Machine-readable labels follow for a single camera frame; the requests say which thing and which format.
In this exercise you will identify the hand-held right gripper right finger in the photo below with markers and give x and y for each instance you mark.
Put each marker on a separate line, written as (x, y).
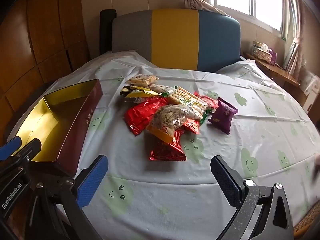
(225, 180)

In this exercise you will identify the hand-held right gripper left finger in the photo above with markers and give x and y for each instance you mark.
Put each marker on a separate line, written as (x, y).
(92, 180)

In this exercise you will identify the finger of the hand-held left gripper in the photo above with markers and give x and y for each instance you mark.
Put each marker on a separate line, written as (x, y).
(10, 147)

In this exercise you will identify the maroon box with gold interior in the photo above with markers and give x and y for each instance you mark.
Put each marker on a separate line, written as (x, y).
(85, 130)

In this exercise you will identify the small red snack packet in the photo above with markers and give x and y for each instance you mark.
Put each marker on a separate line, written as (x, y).
(193, 126)

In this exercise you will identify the brown green snack packet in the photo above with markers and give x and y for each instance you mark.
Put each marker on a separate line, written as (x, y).
(203, 117)

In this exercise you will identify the purple snack packet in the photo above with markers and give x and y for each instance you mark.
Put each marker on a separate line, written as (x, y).
(222, 112)

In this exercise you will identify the clear bag of nuts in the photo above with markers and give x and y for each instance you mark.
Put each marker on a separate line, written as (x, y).
(172, 117)

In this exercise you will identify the yellow green cracker packet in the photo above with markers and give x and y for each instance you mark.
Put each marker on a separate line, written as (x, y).
(187, 98)

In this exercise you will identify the yellow black snack packet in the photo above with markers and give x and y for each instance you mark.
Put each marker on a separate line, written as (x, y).
(140, 95)

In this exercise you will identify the white sheet with green print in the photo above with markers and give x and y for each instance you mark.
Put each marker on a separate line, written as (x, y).
(250, 130)

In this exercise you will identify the red foil snack packet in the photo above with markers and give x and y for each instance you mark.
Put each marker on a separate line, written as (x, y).
(141, 115)
(167, 152)

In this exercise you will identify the woven patterned cushion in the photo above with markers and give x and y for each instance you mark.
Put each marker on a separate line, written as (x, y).
(307, 221)

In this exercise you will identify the pale cracker packet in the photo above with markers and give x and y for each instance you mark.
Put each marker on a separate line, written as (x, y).
(141, 79)

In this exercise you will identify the wooden wardrobe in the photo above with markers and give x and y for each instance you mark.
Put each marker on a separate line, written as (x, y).
(37, 30)

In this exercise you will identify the wooden bedside table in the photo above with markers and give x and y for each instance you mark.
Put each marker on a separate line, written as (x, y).
(280, 72)

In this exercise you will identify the white printed bag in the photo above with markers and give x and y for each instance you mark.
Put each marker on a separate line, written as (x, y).
(310, 85)

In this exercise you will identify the patterned tissue box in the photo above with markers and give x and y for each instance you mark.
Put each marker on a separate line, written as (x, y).
(261, 53)

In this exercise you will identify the small purple pack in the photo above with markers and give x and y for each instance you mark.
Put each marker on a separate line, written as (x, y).
(273, 57)

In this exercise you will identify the grey yellow blue headboard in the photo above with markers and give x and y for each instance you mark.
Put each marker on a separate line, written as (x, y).
(175, 37)

